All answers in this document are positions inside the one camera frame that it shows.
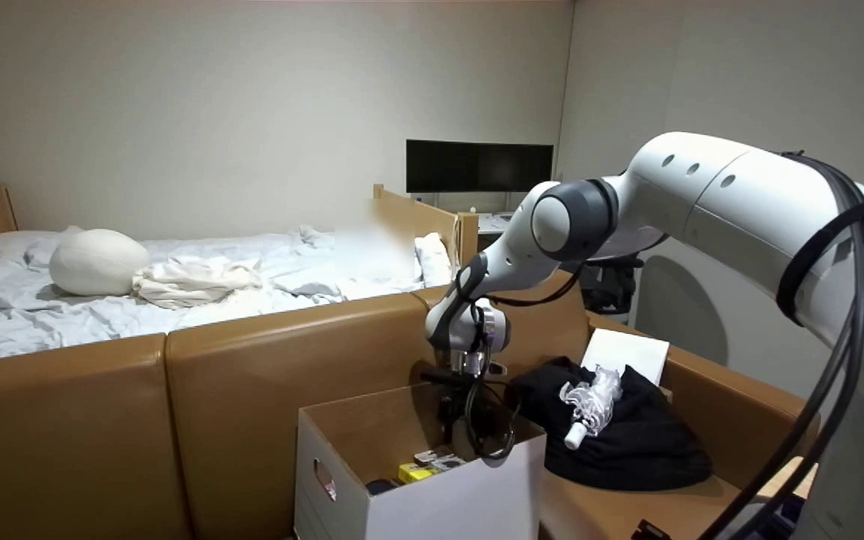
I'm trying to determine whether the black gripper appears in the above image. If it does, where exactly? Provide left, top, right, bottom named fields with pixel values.
left=430, top=363, right=517, bottom=463

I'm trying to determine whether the umbrella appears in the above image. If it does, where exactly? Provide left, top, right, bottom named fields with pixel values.
left=558, top=363, right=626, bottom=453

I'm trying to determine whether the white cardboard box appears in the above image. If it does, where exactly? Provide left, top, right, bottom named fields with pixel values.
left=292, top=385, right=545, bottom=540

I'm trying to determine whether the white blister package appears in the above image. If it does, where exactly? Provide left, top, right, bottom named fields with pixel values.
left=410, top=448, right=471, bottom=475

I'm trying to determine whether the yellow book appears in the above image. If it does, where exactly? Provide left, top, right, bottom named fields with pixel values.
left=397, top=459, right=439, bottom=490

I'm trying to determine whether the white paper sheet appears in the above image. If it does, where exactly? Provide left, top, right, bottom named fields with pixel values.
left=580, top=326, right=672, bottom=388

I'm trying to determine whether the white desk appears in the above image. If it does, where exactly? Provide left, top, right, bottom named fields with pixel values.
left=473, top=206, right=538, bottom=239

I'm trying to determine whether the black cloth pile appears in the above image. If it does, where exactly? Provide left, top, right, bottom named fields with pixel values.
left=505, top=355, right=714, bottom=494

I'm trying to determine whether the black computer monitor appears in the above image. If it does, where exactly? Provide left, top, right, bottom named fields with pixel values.
left=405, top=137, right=558, bottom=197

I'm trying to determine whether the grey rounded chair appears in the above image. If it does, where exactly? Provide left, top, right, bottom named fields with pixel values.
left=636, top=253, right=733, bottom=369

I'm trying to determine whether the cream crumpled cloth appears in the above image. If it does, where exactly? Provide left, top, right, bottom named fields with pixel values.
left=128, top=256, right=263, bottom=311

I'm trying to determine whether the tan leather sofa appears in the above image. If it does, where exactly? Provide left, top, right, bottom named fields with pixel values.
left=0, top=282, right=824, bottom=540

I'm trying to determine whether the round white pillow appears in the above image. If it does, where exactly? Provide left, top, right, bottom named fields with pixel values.
left=47, top=225, right=154, bottom=300

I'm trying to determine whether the flat white pillow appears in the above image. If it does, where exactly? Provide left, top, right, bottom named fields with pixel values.
left=0, top=229, right=65, bottom=263

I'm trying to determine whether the wooden bed frame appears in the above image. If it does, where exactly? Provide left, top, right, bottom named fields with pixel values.
left=0, top=179, right=483, bottom=284

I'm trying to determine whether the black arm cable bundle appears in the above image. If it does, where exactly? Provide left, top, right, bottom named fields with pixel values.
left=699, top=146, right=864, bottom=540

